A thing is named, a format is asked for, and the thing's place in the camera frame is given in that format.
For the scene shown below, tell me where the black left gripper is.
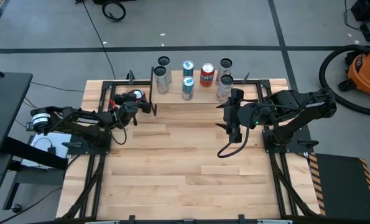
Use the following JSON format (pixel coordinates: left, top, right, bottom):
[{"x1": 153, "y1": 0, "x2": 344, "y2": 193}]
[{"x1": 113, "y1": 93, "x2": 153, "y2": 128}]

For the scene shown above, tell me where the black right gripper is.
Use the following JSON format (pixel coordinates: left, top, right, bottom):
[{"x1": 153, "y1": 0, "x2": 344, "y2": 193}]
[{"x1": 215, "y1": 88, "x2": 266, "y2": 144}]

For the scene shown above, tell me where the red Fanta can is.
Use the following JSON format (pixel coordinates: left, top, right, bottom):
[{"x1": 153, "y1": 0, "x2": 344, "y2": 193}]
[
  {"x1": 131, "y1": 89, "x2": 147, "y2": 105},
  {"x1": 199, "y1": 63, "x2": 216, "y2": 88}
]

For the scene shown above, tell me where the Celsius can with pink band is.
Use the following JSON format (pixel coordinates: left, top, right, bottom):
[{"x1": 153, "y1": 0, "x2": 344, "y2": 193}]
[{"x1": 215, "y1": 74, "x2": 234, "y2": 103}]

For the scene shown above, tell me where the silver Celsius can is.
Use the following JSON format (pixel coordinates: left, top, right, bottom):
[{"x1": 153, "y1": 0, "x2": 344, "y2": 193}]
[{"x1": 153, "y1": 65, "x2": 170, "y2": 95}]

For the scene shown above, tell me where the Celsius can with orange script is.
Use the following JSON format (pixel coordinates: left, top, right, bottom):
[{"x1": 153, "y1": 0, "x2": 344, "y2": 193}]
[{"x1": 157, "y1": 55, "x2": 173, "y2": 82}]

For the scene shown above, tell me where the Celsius Peach Vibe can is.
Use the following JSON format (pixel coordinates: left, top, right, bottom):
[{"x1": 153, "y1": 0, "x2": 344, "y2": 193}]
[{"x1": 215, "y1": 58, "x2": 233, "y2": 85}]

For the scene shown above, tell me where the blue silver energy drink can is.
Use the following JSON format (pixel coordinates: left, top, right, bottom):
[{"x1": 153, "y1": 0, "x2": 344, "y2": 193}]
[
  {"x1": 182, "y1": 75, "x2": 195, "y2": 101},
  {"x1": 182, "y1": 60, "x2": 195, "y2": 78}
]

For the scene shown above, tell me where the wooden shelf with black legs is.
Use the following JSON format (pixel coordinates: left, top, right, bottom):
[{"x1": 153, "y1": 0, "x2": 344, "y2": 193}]
[{"x1": 149, "y1": 67, "x2": 235, "y2": 116}]

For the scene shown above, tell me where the orange shop vacuum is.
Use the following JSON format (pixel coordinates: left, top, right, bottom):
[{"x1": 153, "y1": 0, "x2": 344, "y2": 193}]
[
  {"x1": 338, "y1": 39, "x2": 370, "y2": 106},
  {"x1": 318, "y1": 44, "x2": 370, "y2": 117}
]

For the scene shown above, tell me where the white paper sheet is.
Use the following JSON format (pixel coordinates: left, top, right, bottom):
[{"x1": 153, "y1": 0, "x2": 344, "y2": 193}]
[{"x1": 21, "y1": 131, "x2": 72, "y2": 170}]

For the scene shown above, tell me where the black mat with hazard stripes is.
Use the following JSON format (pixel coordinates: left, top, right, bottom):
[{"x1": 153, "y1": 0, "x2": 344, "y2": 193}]
[{"x1": 308, "y1": 152, "x2": 370, "y2": 222}]

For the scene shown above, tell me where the black desk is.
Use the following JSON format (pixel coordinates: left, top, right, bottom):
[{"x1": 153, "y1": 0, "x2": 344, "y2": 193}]
[{"x1": 0, "y1": 72, "x2": 34, "y2": 158}]

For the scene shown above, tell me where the black aluminium table frame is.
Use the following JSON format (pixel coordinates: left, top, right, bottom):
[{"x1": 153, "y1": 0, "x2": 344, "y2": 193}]
[{"x1": 58, "y1": 79, "x2": 321, "y2": 224}]

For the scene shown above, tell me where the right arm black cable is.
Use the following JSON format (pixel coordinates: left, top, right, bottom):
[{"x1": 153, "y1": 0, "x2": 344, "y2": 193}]
[{"x1": 216, "y1": 105, "x2": 260, "y2": 159}]

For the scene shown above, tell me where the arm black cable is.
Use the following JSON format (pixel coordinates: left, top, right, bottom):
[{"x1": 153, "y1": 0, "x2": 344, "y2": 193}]
[
  {"x1": 216, "y1": 105, "x2": 260, "y2": 159},
  {"x1": 108, "y1": 105, "x2": 139, "y2": 146}
]

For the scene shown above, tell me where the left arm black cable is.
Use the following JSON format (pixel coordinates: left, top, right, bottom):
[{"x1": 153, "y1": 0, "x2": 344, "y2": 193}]
[{"x1": 108, "y1": 105, "x2": 139, "y2": 146}]

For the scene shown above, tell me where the black floor cable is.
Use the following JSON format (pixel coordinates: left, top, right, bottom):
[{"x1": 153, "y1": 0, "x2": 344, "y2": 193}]
[{"x1": 75, "y1": 0, "x2": 117, "y2": 80}]

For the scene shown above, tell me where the coiled black cable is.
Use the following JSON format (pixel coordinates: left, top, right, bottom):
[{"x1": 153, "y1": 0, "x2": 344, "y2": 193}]
[{"x1": 101, "y1": 1, "x2": 127, "y2": 22}]

